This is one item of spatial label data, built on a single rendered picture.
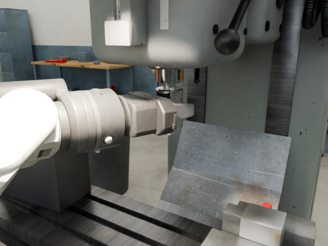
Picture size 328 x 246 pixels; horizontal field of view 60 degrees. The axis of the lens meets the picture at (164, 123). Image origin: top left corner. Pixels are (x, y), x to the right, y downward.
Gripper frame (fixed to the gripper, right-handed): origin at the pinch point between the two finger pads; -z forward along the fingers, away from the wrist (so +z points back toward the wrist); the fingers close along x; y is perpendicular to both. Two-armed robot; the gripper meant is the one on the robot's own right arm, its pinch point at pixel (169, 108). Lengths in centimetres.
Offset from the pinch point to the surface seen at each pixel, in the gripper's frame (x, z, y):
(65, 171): 26.9, 11.0, 19.6
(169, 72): -1.9, 1.5, -6.4
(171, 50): -8.5, 6.3, -10.1
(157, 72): 0.1, 2.5, -6.3
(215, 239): -12.7, 0.2, 18.3
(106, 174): 167, -62, 98
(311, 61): -2.5, -41.0, -7.1
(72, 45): 621, -196, -1
